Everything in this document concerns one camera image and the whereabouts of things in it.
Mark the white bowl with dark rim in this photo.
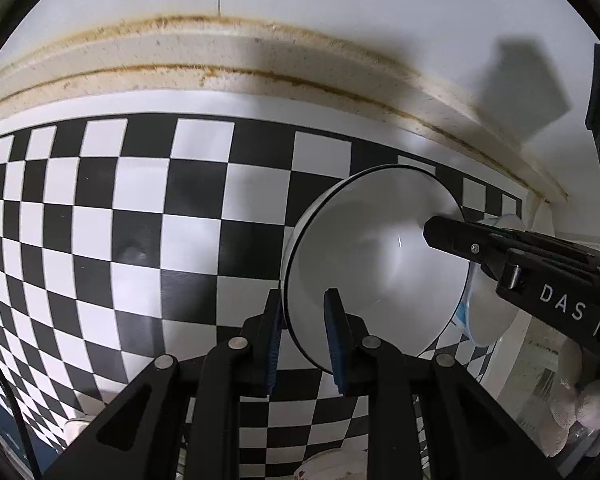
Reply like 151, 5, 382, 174
281, 165, 474, 375

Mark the white plate with pink flowers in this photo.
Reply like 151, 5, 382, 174
292, 447, 372, 480

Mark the black white checkered mat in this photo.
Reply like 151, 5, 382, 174
0, 112, 526, 480

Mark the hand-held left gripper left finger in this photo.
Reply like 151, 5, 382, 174
45, 290, 284, 480

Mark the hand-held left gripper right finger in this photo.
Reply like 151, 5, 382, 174
324, 288, 563, 480

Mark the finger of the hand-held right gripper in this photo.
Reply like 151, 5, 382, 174
490, 227, 600, 274
423, 216, 524, 291

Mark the black cable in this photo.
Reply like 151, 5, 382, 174
0, 344, 42, 480

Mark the white plate with small print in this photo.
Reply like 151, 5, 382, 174
62, 412, 99, 449

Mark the white plate with blue rim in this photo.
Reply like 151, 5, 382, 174
452, 214, 529, 347

